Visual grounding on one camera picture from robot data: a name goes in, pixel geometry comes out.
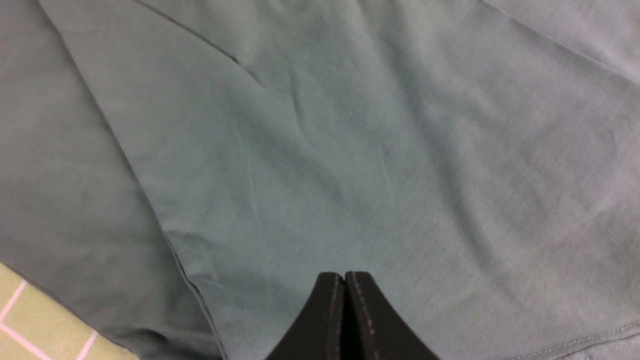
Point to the green checkered tablecloth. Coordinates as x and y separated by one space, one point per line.
34 327

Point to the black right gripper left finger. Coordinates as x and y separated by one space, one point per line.
316 332

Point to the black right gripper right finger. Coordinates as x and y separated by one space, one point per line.
373 328

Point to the green long-sleeve top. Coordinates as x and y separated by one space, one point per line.
177 173

